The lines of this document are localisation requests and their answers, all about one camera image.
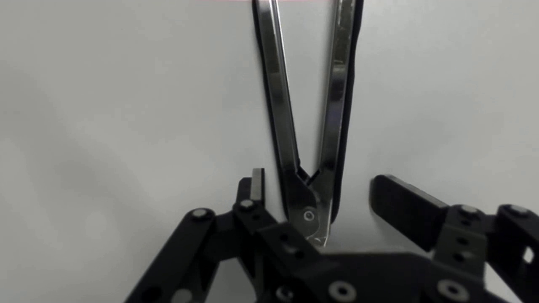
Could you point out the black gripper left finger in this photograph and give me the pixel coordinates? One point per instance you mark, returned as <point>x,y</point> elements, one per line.
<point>196,254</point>

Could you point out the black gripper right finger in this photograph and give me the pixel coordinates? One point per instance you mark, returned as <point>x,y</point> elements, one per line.
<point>415,212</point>

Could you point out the black metal tongs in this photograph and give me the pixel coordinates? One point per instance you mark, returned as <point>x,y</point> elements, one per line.
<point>279,85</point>

